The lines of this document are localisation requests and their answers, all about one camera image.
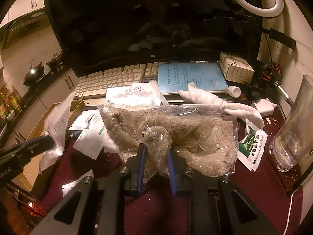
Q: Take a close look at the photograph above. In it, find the brown plush towel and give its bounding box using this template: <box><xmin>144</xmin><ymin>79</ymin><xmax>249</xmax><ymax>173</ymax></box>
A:
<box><xmin>98</xmin><ymin>103</ymin><xmax>238</xmax><ymax>183</ymax></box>

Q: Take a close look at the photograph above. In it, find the white paper packet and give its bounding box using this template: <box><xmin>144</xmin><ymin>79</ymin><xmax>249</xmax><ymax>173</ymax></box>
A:
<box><xmin>106</xmin><ymin>80</ymin><xmax>168</xmax><ymax>106</ymax></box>

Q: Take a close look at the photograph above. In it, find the green white medicine sachet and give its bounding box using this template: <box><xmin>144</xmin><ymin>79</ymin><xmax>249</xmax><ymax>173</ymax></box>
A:
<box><xmin>237</xmin><ymin>120</ymin><xmax>267</xmax><ymax>172</ymax></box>

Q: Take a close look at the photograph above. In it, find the white knotted cloth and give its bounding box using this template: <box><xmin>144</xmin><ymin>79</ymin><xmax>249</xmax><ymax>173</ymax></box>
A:
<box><xmin>178</xmin><ymin>82</ymin><xmax>264</xmax><ymax>129</ymax></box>

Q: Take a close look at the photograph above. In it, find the cardboard box tray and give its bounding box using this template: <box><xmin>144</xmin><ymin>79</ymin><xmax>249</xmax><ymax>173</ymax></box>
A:
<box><xmin>22</xmin><ymin>99</ymin><xmax>87</xmax><ymax>192</ymax></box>

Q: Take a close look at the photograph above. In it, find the blue paper booklet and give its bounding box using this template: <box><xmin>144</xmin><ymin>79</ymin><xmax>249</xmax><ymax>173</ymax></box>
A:
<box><xmin>157</xmin><ymin>62</ymin><xmax>228</xmax><ymax>93</ymax></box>

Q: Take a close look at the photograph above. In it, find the beige mechanical keyboard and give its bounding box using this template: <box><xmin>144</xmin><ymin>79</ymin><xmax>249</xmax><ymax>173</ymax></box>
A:
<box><xmin>74</xmin><ymin>61</ymin><xmax>163</xmax><ymax>99</ymax></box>

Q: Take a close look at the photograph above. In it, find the black wok on stove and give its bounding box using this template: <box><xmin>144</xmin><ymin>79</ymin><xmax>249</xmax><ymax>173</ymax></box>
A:
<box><xmin>23</xmin><ymin>61</ymin><xmax>45</xmax><ymax>87</ymax></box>

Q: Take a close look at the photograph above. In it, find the small white bottle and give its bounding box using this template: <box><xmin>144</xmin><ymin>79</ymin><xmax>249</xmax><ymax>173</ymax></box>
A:
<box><xmin>228</xmin><ymin>85</ymin><xmax>241</xmax><ymax>98</ymax></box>

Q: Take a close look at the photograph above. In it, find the metal pot on stove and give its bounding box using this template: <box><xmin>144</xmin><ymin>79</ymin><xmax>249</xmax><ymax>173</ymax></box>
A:
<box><xmin>46</xmin><ymin>52</ymin><xmax>66</xmax><ymax>72</ymax></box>

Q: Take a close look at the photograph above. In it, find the white power adapter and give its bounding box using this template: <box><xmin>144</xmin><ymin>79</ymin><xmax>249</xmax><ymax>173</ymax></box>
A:
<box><xmin>251</xmin><ymin>98</ymin><xmax>274</xmax><ymax>117</ymax></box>

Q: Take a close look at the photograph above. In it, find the white cardboard box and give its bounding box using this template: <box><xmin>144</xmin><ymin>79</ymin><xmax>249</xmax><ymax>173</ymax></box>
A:
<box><xmin>219</xmin><ymin>52</ymin><xmax>255</xmax><ymax>84</ymax></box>

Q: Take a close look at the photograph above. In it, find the clear glass cup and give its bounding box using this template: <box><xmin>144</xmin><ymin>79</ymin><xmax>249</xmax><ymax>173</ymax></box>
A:
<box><xmin>269</xmin><ymin>75</ymin><xmax>313</xmax><ymax>172</ymax></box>

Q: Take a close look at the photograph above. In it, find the black TCL monitor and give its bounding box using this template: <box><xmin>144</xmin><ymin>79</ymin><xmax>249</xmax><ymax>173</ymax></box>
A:
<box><xmin>45</xmin><ymin>0</ymin><xmax>262</xmax><ymax>76</ymax></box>

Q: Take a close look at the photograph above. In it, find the orange black small gadget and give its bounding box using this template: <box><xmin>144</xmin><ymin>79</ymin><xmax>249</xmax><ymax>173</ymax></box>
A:
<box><xmin>259</xmin><ymin>61</ymin><xmax>282</xmax><ymax>83</ymax></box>

